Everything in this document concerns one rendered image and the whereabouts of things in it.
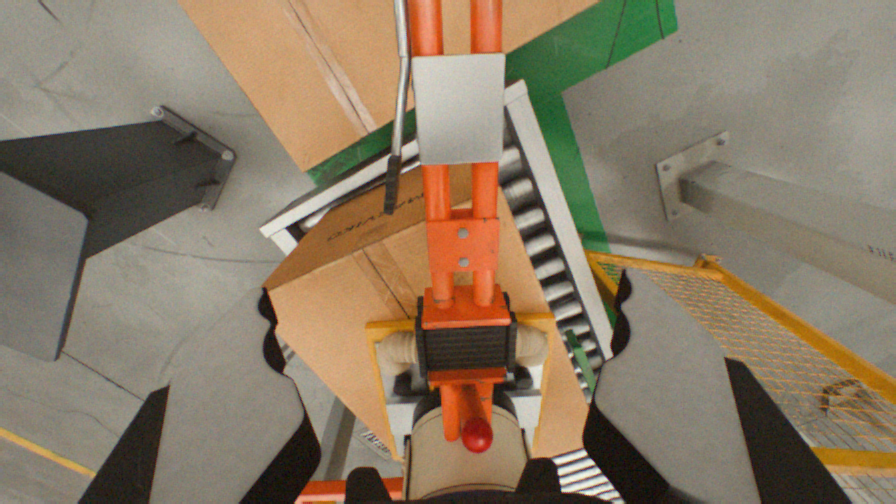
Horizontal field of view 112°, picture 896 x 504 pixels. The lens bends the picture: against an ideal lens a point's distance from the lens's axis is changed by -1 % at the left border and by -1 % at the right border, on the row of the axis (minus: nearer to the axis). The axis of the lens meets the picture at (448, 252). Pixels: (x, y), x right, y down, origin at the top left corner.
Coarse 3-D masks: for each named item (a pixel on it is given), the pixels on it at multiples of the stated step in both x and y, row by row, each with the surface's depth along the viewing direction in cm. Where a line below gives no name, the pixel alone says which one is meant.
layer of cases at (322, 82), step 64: (192, 0) 61; (256, 0) 61; (320, 0) 62; (384, 0) 62; (448, 0) 62; (512, 0) 63; (576, 0) 63; (256, 64) 66; (320, 64) 67; (384, 64) 67; (320, 128) 73
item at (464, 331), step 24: (456, 288) 33; (432, 312) 30; (456, 312) 30; (480, 312) 30; (504, 312) 29; (432, 336) 31; (456, 336) 31; (480, 336) 31; (504, 336) 31; (432, 360) 32; (456, 360) 32; (480, 360) 33; (504, 360) 33; (432, 384) 32; (456, 384) 32
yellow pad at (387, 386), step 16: (400, 320) 48; (368, 336) 47; (384, 336) 47; (416, 368) 50; (384, 384) 51; (400, 384) 48; (416, 384) 51; (384, 400) 54; (384, 416) 56; (400, 448) 59
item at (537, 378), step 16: (528, 320) 47; (544, 320) 47; (528, 368) 50; (544, 368) 51; (496, 384) 53; (512, 384) 52; (528, 384) 49; (544, 384) 53; (544, 400) 55; (528, 432) 58
